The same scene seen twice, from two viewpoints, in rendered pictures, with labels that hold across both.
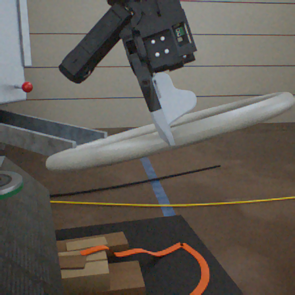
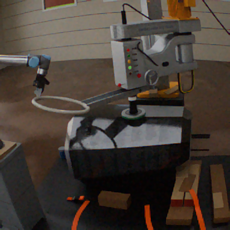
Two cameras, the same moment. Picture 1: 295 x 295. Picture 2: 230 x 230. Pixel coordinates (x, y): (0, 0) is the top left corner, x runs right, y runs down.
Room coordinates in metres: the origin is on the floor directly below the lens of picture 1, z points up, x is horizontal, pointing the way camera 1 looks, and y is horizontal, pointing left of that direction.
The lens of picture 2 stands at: (2.25, -1.85, 1.95)
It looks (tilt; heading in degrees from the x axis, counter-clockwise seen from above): 22 degrees down; 120
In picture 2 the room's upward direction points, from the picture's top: 6 degrees counter-clockwise
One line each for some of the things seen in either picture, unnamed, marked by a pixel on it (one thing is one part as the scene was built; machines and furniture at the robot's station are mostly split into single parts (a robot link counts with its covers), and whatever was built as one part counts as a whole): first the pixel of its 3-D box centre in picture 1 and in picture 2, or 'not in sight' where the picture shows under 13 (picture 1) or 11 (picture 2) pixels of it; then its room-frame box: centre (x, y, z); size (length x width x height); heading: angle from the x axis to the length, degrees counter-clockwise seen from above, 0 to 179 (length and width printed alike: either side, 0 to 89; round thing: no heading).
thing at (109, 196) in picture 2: not in sight; (114, 199); (0.97, 0.16, 0.07); 0.30 x 0.12 x 0.12; 7
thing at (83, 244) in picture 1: (86, 244); (217, 200); (2.00, 0.38, 0.10); 0.25 x 0.10 x 0.01; 108
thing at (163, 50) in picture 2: not in sight; (165, 58); (1.30, 0.83, 1.31); 0.74 x 0.23 x 0.49; 57
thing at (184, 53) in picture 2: not in sight; (184, 51); (1.43, 1.06, 1.35); 0.19 x 0.19 x 0.20
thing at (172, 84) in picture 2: not in sight; (159, 88); (0.95, 1.50, 0.76); 0.49 x 0.49 x 0.05; 15
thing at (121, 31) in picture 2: not in sight; (157, 28); (1.26, 0.81, 1.62); 0.96 x 0.25 x 0.17; 57
